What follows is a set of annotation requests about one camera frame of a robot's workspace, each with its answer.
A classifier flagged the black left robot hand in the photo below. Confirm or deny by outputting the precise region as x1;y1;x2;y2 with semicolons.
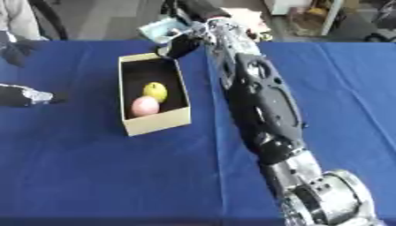
0;83;70;109

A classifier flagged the yellow toy lemon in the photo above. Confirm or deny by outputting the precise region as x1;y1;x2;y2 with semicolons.
141;81;171;103

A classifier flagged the brown bag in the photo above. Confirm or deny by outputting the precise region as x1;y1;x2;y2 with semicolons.
286;6;328;30

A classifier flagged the black wheeled equipment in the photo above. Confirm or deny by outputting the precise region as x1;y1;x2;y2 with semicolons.
362;0;396;42

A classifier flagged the white post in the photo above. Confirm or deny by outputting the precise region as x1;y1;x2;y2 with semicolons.
320;0;346;37

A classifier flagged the person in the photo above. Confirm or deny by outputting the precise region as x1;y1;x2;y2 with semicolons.
0;0;50;41

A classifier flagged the pink toy peach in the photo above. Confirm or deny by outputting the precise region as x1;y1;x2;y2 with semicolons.
130;95;163;118

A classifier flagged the white cabinet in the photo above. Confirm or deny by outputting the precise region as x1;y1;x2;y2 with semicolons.
264;0;313;16

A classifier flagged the pink cloth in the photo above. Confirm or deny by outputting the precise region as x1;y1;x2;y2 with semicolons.
224;8;272;34

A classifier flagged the light blue white object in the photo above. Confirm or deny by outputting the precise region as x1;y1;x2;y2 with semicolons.
136;16;195;41

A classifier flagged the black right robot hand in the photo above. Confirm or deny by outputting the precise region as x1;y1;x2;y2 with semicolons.
155;0;234;60

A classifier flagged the tan cardboard box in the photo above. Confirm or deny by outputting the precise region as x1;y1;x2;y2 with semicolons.
116;52;194;137

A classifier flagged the black chair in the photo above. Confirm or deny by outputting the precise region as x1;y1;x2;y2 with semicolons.
26;0;70;41

